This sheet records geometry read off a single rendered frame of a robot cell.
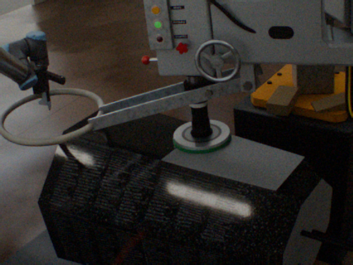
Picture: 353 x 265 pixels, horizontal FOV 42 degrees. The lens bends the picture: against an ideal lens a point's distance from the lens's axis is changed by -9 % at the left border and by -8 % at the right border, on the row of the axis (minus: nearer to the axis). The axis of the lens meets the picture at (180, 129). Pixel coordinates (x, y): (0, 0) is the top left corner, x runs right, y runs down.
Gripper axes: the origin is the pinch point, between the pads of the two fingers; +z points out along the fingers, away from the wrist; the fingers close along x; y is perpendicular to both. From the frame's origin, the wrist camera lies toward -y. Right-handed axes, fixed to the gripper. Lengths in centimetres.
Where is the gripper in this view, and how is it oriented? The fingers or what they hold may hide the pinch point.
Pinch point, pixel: (50, 105)
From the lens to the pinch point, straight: 231.1
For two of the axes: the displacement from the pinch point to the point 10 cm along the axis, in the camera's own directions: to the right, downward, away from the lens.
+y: -9.6, 1.7, -2.3
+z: 0.3, 8.6, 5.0
